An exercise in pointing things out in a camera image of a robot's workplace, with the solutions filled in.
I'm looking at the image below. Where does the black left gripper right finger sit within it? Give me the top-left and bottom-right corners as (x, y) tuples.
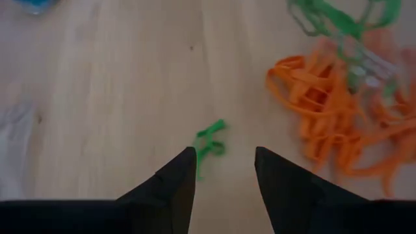
(255, 146), (416, 234)

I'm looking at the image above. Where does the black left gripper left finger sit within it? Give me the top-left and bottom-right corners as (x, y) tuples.
(0, 146), (198, 234)

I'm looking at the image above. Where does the bunch of green rubber bands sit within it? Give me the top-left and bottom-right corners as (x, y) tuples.
(285, 0), (402, 98)

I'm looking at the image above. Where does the green rubber band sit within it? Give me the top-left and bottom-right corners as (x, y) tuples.
(192, 118), (228, 181)

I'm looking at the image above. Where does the orange rubber band tangle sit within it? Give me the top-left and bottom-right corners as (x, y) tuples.
(265, 31), (416, 199)

